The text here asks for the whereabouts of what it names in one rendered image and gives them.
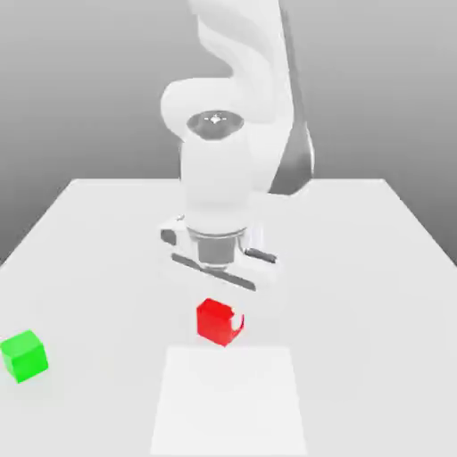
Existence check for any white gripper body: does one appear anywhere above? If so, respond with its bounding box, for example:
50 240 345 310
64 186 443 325
166 249 280 298

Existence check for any small red cube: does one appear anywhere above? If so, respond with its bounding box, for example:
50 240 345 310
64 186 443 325
195 297 246 348

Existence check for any small green cube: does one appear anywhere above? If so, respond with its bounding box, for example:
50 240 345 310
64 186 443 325
0 328 50 385

